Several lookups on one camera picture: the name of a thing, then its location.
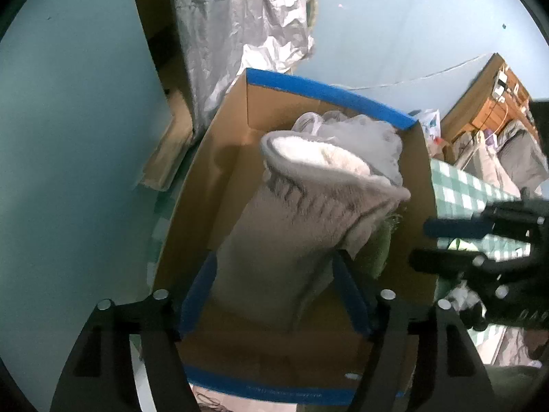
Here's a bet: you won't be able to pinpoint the white mesh bath loofah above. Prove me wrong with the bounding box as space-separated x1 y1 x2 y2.
291 110 403 186

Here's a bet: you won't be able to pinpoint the grey plush slipper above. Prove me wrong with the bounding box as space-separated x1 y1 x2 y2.
211 131 410 330

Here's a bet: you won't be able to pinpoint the white patterned knotted cloth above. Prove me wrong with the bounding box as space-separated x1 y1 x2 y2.
445 281 481 312

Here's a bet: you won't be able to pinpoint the black sock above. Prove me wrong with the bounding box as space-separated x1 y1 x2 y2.
459 303 489 332

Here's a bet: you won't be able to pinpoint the green knitted cloth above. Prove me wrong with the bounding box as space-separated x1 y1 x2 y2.
354 214 401 279

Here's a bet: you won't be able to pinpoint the person's right hand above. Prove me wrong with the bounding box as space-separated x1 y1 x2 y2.
523 329 548 361

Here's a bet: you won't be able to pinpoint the green checkered tablecloth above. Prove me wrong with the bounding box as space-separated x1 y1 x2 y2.
147 159 536 366

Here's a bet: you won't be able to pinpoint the small cardboard box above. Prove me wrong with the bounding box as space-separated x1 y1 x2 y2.
428 137 456 165

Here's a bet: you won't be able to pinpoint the grey pillow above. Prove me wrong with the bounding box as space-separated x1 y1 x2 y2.
497 120 548 194

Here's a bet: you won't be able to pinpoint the olive green trousers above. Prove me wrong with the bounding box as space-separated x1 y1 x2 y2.
486 366 548 411

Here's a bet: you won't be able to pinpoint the blue-rimmed cardboard box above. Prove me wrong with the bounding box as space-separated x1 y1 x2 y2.
154 69 436 405

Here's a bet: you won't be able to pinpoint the white plastic bag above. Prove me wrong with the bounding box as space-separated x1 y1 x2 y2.
409 109 441 142

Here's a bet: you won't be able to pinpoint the wooden bed headboard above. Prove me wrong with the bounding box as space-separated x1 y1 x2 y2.
441 53 539 142

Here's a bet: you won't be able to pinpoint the silver foil curtain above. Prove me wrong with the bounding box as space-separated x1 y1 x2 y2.
171 0 314 139

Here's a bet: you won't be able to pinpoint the white power cable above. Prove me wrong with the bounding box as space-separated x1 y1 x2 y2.
338 53 494 92

